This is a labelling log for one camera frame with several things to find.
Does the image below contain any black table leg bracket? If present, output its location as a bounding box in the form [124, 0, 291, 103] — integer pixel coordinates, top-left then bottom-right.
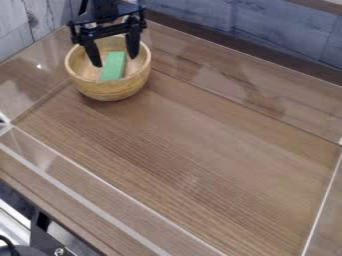
[29, 211, 67, 256]

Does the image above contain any wooden bowl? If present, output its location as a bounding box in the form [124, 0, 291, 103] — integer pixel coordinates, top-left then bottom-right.
[64, 35, 151, 101]

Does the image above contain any black cable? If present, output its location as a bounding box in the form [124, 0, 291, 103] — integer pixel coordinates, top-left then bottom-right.
[0, 234, 18, 256]

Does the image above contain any clear acrylic tray wall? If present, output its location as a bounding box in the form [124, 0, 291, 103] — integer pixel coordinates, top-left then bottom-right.
[0, 113, 227, 256]

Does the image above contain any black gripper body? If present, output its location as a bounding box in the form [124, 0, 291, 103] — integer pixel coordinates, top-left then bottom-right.
[67, 0, 147, 44]

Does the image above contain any green stick block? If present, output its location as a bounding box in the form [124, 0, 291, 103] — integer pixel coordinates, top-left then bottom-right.
[100, 51, 125, 81]

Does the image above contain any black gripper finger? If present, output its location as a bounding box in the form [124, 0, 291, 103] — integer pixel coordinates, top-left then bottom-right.
[83, 38, 101, 67]
[125, 24, 140, 59]

